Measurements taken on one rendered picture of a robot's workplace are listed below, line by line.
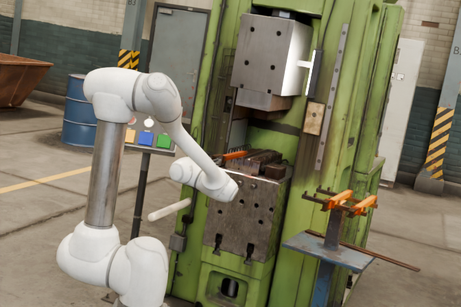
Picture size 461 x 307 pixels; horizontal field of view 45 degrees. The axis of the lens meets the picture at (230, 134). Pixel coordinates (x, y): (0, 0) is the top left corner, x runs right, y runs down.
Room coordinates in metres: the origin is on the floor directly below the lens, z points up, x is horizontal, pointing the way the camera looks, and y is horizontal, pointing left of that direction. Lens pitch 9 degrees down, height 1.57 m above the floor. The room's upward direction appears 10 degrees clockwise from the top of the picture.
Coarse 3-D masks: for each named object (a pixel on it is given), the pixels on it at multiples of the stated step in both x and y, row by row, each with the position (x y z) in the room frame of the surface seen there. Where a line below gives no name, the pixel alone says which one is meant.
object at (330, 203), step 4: (344, 192) 2.72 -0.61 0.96; (348, 192) 2.74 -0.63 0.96; (352, 192) 2.77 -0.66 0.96; (336, 196) 2.60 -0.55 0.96; (340, 196) 2.62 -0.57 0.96; (344, 196) 2.65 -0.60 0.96; (348, 196) 2.72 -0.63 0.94; (324, 200) 2.44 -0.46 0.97; (328, 200) 2.45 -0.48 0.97; (332, 200) 2.47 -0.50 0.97; (336, 200) 2.53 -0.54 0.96; (324, 204) 2.41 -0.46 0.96; (328, 204) 2.45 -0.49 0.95; (332, 204) 2.47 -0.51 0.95; (324, 208) 2.41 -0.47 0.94; (328, 208) 2.45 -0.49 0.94
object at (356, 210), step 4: (372, 196) 2.73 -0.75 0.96; (376, 196) 2.75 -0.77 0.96; (364, 200) 2.61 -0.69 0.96; (368, 200) 2.63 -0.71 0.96; (372, 200) 2.65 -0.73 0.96; (360, 204) 2.52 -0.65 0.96; (364, 204) 2.53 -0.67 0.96; (368, 204) 2.60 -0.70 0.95; (352, 208) 2.40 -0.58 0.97; (356, 208) 2.41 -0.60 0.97; (360, 208) 2.42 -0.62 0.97; (352, 212) 2.35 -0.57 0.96; (356, 212) 2.43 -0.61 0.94; (360, 212) 2.43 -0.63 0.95; (348, 216) 2.35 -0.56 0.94; (352, 216) 2.36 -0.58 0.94
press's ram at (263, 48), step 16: (256, 16) 3.04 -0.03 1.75; (240, 32) 3.07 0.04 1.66; (256, 32) 3.04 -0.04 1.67; (272, 32) 3.01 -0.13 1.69; (288, 32) 2.97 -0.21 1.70; (304, 32) 3.17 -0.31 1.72; (240, 48) 3.06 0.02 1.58; (256, 48) 3.03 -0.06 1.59; (272, 48) 3.00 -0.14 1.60; (288, 48) 2.97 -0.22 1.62; (304, 48) 3.23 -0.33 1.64; (240, 64) 3.06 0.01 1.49; (256, 64) 3.03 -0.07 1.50; (272, 64) 2.99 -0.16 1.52; (288, 64) 2.99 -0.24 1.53; (304, 64) 3.13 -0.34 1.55; (240, 80) 3.05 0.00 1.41; (256, 80) 3.02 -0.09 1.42; (272, 80) 2.99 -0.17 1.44; (288, 80) 3.04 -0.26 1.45; (304, 80) 3.35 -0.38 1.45
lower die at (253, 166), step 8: (248, 152) 3.22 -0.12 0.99; (256, 152) 3.21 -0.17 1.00; (232, 160) 3.04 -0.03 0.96; (240, 160) 3.03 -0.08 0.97; (248, 160) 3.01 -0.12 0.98; (256, 160) 3.00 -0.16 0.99; (232, 168) 3.04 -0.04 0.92; (240, 168) 3.02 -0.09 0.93; (248, 168) 3.01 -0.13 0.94; (256, 168) 2.99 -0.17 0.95
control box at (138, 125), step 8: (136, 112) 3.08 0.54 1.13; (136, 120) 3.06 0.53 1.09; (144, 120) 3.07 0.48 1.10; (152, 120) 3.07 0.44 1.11; (128, 128) 3.03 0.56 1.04; (136, 128) 3.04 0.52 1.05; (144, 128) 3.04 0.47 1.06; (152, 128) 3.05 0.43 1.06; (160, 128) 3.06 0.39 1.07; (136, 136) 3.01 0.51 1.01; (128, 144) 2.99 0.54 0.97; (136, 144) 2.99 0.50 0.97; (152, 144) 3.01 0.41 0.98; (144, 152) 3.05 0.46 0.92; (152, 152) 3.04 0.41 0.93; (160, 152) 3.02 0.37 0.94; (168, 152) 3.01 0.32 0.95
